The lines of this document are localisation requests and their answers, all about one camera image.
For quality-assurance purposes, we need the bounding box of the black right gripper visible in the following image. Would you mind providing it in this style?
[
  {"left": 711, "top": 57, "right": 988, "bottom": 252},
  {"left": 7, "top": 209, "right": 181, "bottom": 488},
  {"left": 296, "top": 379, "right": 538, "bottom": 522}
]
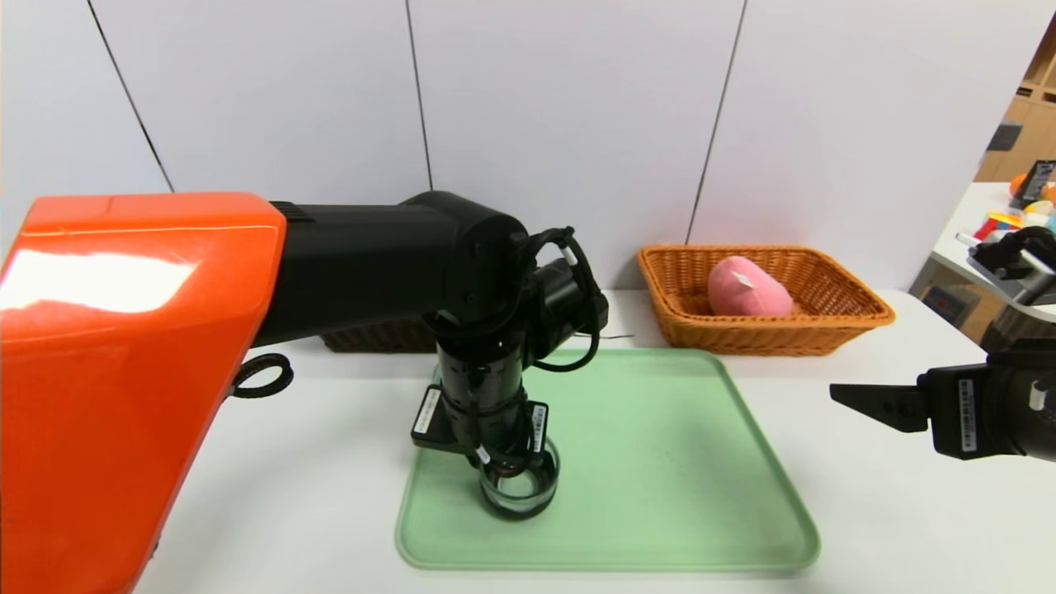
[{"left": 829, "top": 362, "right": 1056, "bottom": 463}]

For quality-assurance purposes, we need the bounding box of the pink plush peach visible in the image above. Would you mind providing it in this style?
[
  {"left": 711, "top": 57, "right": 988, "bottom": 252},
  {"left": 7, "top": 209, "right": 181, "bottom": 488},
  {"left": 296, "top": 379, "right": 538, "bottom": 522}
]
[{"left": 708, "top": 255, "right": 795, "bottom": 318}]

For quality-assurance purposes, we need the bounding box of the glass cup with black handle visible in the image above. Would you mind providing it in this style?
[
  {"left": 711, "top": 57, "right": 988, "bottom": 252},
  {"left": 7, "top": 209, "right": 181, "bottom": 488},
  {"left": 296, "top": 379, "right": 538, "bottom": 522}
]
[{"left": 478, "top": 437, "right": 562, "bottom": 521}]

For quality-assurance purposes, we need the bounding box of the orange wicker basket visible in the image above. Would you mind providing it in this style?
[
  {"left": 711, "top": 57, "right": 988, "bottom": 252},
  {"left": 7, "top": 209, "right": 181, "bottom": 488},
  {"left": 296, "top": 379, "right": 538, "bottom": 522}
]
[{"left": 636, "top": 244, "right": 897, "bottom": 357}]

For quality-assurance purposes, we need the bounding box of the dark brown wicker basket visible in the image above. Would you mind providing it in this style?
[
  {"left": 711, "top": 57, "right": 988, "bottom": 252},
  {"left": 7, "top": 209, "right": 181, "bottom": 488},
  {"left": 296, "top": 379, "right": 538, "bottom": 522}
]
[{"left": 320, "top": 318, "right": 440, "bottom": 354}]

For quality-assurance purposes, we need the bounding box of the white side table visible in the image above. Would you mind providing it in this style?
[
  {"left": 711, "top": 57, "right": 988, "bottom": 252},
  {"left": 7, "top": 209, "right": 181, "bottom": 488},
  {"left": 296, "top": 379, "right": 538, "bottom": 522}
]
[{"left": 931, "top": 183, "right": 1056, "bottom": 324}]

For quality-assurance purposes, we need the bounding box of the colourful puzzle cube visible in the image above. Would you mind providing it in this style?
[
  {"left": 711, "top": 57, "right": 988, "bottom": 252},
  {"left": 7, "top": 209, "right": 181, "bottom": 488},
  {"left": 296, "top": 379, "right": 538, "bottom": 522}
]
[{"left": 973, "top": 213, "right": 1022, "bottom": 241}]

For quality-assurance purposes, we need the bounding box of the light green plastic tray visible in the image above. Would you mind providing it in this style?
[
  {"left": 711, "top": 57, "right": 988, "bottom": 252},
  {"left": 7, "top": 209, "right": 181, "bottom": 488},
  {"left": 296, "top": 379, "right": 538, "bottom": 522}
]
[{"left": 395, "top": 347, "right": 821, "bottom": 572}]

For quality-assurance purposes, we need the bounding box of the wooden shelf unit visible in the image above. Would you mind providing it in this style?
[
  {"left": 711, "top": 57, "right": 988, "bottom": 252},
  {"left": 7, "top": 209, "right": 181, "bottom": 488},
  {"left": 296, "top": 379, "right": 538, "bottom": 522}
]
[{"left": 973, "top": 16, "right": 1056, "bottom": 184}]

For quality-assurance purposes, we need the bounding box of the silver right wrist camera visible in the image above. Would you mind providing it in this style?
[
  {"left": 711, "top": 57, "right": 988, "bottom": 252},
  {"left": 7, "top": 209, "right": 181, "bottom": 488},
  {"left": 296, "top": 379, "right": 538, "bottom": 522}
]
[{"left": 967, "top": 239, "right": 1056, "bottom": 306}]

